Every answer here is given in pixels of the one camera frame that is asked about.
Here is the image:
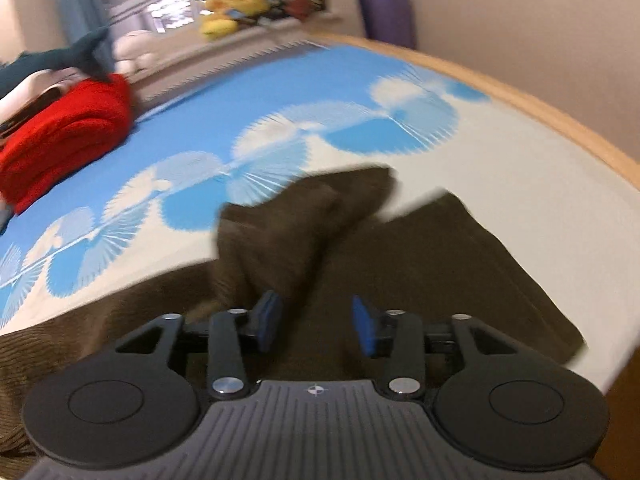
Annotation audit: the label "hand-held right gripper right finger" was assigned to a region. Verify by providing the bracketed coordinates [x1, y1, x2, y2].
[351, 295, 521, 403]

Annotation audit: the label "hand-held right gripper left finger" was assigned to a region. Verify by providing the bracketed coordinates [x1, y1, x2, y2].
[114, 289, 284, 402]

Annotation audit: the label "brown corduroy pants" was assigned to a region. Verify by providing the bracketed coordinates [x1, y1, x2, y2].
[0, 162, 587, 466]

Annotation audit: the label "blue white patterned bed sheet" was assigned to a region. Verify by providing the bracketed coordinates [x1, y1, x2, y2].
[0, 42, 640, 392]

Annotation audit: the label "grey mattress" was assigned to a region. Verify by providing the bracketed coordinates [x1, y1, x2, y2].
[134, 35, 332, 122]

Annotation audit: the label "red folded blanket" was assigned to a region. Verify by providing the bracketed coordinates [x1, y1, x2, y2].
[0, 74, 136, 216]

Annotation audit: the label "windowsill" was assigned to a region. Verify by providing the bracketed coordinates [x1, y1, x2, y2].
[115, 12, 347, 97]

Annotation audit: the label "yellow plush toy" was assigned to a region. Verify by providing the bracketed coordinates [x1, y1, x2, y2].
[220, 0, 273, 20]
[200, 0, 251, 44]

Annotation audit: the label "white seal plush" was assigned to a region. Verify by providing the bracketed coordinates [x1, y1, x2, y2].
[114, 30, 164, 76]

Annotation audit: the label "white folded quilt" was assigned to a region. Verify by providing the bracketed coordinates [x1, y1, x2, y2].
[0, 70, 83, 117]

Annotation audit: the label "blue shark plush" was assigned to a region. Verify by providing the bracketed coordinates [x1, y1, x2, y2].
[0, 27, 119, 97]

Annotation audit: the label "blue curtain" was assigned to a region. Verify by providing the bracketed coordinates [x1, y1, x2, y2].
[50, 0, 119, 57]

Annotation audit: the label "wooden bed frame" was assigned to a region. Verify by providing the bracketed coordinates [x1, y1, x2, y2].
[310, 32, 640, 187]

